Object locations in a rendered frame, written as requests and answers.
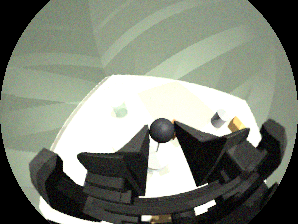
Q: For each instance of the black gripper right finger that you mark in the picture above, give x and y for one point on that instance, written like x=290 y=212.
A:
x=203 y=151

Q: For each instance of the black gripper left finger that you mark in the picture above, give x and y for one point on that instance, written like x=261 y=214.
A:
x=131 y=161

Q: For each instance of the grey cylinder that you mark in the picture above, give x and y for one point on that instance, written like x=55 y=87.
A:
x=219 y=118
x=120 y=138

